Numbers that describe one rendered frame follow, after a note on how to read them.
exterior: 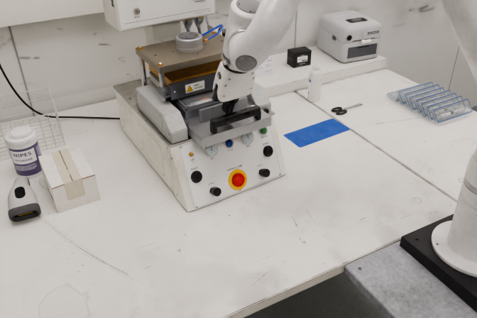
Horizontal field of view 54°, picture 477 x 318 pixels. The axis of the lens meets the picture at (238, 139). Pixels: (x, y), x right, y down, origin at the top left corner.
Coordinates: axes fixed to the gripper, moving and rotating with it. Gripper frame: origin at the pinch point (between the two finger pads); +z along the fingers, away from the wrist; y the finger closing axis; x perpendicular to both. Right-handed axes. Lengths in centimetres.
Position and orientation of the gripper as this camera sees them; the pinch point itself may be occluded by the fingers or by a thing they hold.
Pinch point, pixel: (228, 106)
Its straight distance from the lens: 126.0
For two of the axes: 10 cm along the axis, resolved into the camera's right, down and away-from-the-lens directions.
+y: 8.5, -2.8, 4.4
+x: -5.0, -7.0, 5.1
